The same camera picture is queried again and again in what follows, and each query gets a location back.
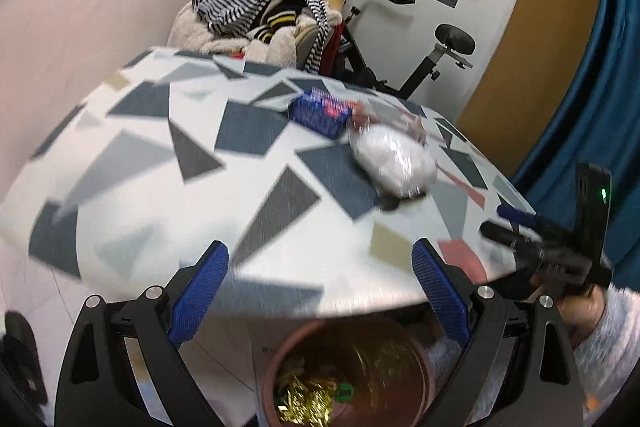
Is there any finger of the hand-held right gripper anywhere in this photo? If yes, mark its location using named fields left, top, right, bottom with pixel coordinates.
left=497, top=205, right=576, bottom=243
left=480, top=222, right=551, bottom=268

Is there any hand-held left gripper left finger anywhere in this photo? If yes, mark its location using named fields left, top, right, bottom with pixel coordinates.
left=56, top=241, right=230, bottom=427

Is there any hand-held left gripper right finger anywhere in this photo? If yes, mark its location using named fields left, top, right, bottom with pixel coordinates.
left=411, top=238, right=586, bottom=427

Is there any black spoon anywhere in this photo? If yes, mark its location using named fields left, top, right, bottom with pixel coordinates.
left=377, top=191, right=426, bottom=210

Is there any brown round bin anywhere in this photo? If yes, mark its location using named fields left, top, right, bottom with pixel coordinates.
left=262, top=317, right=436, bottom=427

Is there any white plastic bag bundle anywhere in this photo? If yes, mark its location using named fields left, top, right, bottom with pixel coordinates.
left=350, top=124, right=438, bottom=198

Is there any large gold foil wrapper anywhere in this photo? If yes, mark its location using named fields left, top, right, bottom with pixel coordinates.
left=274, top=374, right=336, bottom=425

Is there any long red clear packet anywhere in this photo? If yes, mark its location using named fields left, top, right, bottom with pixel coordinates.
left=352, top=99, right=436, bottom=142

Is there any person's right forearm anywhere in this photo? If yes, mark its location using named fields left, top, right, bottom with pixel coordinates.
left=572, top=284, right=640, bottom=427

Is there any person's right hand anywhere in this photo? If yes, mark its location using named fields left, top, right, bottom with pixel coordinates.
left=560, top=288, right=609, bottom=348

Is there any geometric patterned table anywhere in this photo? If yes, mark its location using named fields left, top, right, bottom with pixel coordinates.
left=0, top=47, right=616, bottom=323

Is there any blue curtain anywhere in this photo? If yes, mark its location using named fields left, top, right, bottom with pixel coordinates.
left=510, top=0, right=640, bottom=298

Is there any black exercise bike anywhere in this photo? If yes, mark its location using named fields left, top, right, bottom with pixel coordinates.
left=320, top=0, right=476, bottom=100

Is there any red garment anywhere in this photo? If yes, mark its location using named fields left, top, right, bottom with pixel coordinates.
left=327, top=24, right=346, bottom=58

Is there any white fleece garment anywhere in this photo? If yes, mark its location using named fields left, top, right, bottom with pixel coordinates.
left=167, top=2, right=306, bottom=68

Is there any black jacket with yellow stripes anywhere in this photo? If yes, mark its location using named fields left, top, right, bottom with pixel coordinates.
left=247, top=0, right=301, bottom=45

